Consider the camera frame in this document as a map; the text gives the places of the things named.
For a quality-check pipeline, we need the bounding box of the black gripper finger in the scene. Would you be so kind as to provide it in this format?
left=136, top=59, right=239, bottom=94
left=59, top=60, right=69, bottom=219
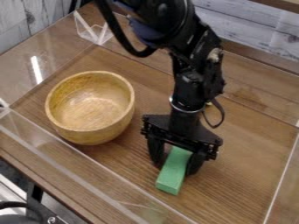
left=147, top=136, right=164, bottom=168
left=186, top=151, right=207, bottom=176

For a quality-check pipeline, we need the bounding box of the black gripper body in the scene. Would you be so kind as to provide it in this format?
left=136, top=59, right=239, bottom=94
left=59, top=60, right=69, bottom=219
left=141, top=115, right=223, bottom=160

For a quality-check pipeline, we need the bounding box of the green foam stick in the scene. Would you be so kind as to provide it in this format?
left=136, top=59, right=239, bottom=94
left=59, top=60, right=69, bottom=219
left=155, top=147, right=192, bottom=195

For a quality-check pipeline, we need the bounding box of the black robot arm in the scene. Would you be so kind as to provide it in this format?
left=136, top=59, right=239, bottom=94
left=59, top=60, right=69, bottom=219
left=95, top=0, right=226, bottom=175

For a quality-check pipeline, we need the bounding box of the brown wooden bowl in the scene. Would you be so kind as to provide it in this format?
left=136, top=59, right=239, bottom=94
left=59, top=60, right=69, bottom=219
left=44, top=71, right=136, bottom=145

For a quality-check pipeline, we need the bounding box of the clear acrylic tray wall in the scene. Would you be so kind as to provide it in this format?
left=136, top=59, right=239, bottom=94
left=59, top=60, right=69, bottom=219
left=0, top=17, right=299, bottom=224

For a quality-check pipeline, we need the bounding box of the black table leg bracket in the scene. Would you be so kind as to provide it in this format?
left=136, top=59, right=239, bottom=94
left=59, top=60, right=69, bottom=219
left=25, top=182, right=71, bottom=224

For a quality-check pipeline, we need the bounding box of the clear acrylic corner bracket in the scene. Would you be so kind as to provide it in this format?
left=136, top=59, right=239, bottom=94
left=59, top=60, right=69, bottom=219
left=73, top=10, right=113, bottom=46

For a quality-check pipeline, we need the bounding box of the black cable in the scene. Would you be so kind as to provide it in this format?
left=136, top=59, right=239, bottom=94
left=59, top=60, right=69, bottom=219
left=0, top=200, right=44, bottom=224

